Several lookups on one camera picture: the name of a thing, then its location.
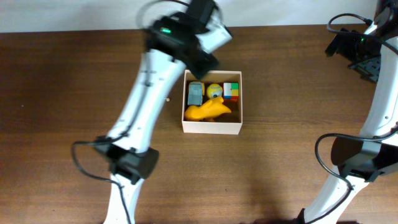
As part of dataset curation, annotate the yellow grey toy truck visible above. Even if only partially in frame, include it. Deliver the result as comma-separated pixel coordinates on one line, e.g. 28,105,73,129
187,82,205,106

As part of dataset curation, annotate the yellow minion ball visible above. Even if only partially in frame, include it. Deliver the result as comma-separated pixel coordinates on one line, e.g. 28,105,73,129
206,83,223,99

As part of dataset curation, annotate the colourful puzzle cube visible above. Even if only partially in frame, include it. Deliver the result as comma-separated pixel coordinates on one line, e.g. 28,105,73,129
223,82,239,102

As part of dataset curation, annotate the orange rubber toy animal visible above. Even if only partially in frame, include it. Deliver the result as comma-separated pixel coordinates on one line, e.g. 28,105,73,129
184,96,232,122

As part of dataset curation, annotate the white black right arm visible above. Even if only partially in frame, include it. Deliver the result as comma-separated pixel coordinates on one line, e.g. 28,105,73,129
295,0,397,223

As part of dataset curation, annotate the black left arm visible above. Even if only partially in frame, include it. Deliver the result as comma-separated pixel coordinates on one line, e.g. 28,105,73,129
95,1,231,223

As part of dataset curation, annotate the pink cardboard box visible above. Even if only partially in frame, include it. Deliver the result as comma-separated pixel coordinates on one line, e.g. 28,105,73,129
181,70,243,135

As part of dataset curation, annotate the black right camera cable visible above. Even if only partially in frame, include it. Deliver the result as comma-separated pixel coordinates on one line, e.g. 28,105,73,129
313,12,398,224

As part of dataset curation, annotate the black camera cable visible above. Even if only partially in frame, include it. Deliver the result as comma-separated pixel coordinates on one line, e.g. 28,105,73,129
70,0,224,224
313,12,398,224

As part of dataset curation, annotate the black left camera cable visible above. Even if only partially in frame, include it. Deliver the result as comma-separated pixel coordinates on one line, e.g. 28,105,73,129
70,0,224,224

